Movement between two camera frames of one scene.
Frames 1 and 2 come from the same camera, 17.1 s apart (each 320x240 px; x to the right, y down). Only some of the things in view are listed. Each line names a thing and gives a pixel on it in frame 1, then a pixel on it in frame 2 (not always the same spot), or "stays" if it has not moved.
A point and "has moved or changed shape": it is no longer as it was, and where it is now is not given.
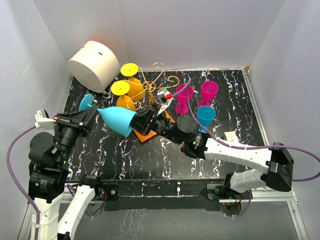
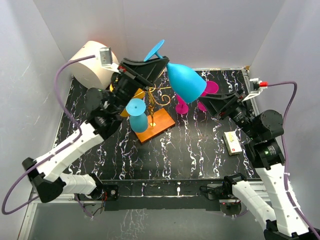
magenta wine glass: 209,89 stays
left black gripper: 81,120 -> 142,74
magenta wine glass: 182,107 stays
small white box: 231,136 stays
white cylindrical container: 94,65 stays
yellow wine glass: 120,87 has moved or changed shape
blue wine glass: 205,114 -> 186,85
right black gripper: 141,122 -> 226,103
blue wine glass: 118,119 has moved or changed shape
